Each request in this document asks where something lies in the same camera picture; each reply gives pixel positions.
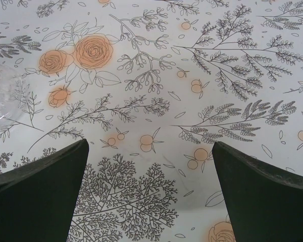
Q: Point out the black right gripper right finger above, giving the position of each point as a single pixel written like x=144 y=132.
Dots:
x=267 y=206

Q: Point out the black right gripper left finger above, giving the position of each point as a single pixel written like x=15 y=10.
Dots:
x=32 y=201

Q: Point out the clear bottle bright blue label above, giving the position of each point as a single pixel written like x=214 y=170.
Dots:
x=2 y=95

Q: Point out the floral patterned tablecloth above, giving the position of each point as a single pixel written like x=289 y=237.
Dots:
x=151 y=75

